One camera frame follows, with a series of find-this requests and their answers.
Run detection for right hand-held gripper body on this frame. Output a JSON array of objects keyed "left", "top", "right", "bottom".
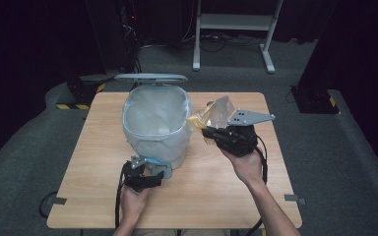
[{"left": 220, "top": 109, "right": 276, "bottom": 157}]

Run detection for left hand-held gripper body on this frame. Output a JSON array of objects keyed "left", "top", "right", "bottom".
[{"left": 122, "top": 154, "right": 150, "bottom": 194}]

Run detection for yellow and clear plastic wrapper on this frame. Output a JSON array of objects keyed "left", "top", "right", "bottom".
[{"left": 187, "top": 95, "right": 238, "bottom": 146}]

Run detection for white pedal trash can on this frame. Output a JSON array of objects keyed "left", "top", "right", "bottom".
[{"left": 113, "top": 73, "right": 194, "bottom": 180}]

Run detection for translucent white bin liner bag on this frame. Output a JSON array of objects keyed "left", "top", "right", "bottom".
[{"left": 122, "top": 84, "right": 194, "bottom": 162}]

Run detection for person's left hand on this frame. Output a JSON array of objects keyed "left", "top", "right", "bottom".
[{"left": 120, "top": 186, "right": 153, "bottom": 228}]

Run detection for person's right hand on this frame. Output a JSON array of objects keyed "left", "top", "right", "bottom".
[{"left": 219, "top": 147, "right": 268, "bottom": 190}]

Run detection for black stand base yellow mark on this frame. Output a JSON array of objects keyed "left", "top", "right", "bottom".
[{"left": 289, "top": 85, "right": 342, "bottom": 115}]

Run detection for black stand base striped edge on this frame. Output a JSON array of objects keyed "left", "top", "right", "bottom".
[{"left": 55, "top": 72, "right": 126, "bottom": 111}]

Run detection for white metal stand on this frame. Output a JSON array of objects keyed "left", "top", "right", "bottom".
[{"left": 192, "top": 0, "right": 285, "bottom": 75}]

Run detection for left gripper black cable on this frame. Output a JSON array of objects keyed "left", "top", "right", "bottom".
[{"left": 113, "top": 161, "right": 128, "bottom": 229}]

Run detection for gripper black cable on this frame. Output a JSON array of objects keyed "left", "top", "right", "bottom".
[
  {"left": 113, "top": 161, "right": 128, "bottom": 229},
  {"left": 245, "top": 135, "right": 270, "bottom": 236}
]

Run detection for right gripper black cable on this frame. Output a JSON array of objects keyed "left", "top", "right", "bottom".
[{"left": 245, "top": 135, "right": 270, "bottom": 236}]

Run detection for grey metal table bracket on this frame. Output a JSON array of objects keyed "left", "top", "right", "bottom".
[
  {"left": 50, "top": 195, "right": 68, "bottom": 207},
  {"left": 283, "top": 193, "right": 307, "bottom": 207}
]

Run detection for black cables on floor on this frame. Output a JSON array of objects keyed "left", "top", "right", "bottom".
[{"left": 180, "top": 29, "right": 264, "bottom": 54}]

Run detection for dark equipment rack with cables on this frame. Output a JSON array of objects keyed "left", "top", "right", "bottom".
[{"left": 117, "top": 0, "right": 144, "bottom": 75}]

